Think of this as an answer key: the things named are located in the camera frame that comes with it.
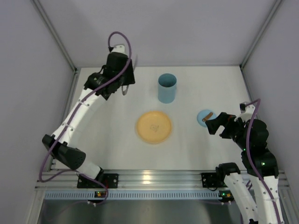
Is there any light blue lid with strap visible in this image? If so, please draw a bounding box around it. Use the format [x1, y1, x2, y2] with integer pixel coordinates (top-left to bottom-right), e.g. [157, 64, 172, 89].
[197, 109, 217, 127]

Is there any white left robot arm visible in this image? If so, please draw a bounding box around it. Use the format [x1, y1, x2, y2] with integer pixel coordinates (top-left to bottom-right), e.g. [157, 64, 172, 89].
[42, 51, 135, 184]

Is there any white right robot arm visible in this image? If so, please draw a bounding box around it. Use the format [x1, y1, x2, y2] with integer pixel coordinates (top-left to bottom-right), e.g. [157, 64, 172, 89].
[205, 99, 284, 224]

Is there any light blue cylindrical container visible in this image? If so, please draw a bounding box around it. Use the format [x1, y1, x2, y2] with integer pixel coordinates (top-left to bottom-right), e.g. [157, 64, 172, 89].
[158, 73, 177, 104]

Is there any beige round plate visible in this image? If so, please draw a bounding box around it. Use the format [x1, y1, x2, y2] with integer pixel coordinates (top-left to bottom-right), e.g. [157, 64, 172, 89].
[135, 111, 172, 144]

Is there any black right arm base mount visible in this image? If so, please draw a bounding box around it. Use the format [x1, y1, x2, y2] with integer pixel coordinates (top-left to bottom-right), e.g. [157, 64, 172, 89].
[201, 172, 221, 189]

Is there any perforated cable duct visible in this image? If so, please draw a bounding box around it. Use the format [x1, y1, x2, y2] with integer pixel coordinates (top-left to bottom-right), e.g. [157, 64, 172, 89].
[44, 190, 221, 200]

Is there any aluminium frame post left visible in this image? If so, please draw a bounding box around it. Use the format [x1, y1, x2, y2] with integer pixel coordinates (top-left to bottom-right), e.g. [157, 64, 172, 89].
[30, 0, 78, 73]

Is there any aluminium frame post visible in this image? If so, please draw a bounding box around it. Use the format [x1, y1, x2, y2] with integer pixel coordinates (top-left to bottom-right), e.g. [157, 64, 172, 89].
[239, 0, 284, 71]
[30, 0, 78, 73]

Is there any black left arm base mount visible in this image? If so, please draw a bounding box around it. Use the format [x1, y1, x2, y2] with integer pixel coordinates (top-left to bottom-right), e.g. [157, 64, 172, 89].
[77, 173, 119, 189]

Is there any aluminium front rail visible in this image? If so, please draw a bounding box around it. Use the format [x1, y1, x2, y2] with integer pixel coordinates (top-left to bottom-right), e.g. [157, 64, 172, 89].
[35, 169, 290, 189]

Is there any aluminium frame post right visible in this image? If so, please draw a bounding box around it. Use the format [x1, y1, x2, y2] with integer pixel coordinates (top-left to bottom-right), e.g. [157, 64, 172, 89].
[239, 0, 284, 71]

